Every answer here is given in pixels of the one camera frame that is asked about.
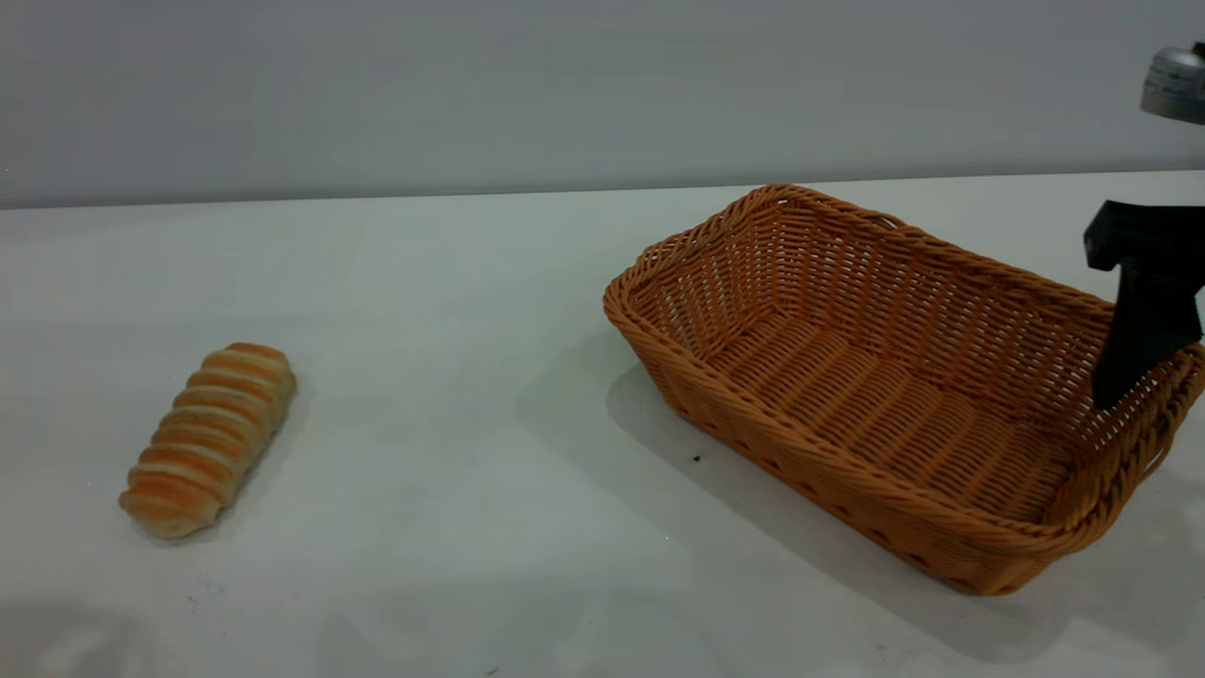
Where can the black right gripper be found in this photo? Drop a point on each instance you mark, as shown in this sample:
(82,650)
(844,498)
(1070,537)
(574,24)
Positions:
(1148,235)

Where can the orange woven wicker basket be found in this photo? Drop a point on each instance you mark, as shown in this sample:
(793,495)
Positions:
(885,414)

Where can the striped long bread roll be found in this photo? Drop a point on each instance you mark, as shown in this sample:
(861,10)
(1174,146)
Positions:
(209,439)

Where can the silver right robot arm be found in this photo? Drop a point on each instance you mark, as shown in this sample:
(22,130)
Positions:
(1177,85)

